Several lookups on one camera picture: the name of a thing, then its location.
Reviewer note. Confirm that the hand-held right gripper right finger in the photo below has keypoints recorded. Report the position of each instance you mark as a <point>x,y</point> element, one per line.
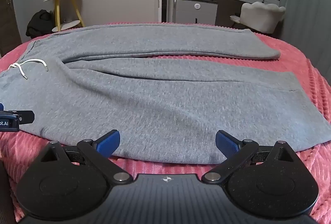
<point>227,141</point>

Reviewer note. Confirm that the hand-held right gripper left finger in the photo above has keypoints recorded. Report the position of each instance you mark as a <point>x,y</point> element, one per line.
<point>108,141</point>

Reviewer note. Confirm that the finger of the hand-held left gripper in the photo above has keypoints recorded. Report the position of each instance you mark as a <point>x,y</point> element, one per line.
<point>27,116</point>

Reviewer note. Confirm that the grey sock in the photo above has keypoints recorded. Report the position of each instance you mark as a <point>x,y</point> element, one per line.
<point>160,100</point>

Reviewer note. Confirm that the black bag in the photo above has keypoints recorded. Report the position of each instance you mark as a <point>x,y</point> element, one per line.
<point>40,23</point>

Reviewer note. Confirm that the yellow side table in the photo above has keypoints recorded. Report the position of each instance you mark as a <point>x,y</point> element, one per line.
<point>57,10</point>

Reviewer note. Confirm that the pink ribbed blanket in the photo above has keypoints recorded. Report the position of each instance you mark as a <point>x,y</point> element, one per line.
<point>307,66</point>

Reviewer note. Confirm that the grey cabinet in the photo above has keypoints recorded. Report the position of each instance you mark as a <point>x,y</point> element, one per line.
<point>194,12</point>

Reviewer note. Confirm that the grey curtain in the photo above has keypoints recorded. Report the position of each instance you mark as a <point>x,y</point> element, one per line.
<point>305,6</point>

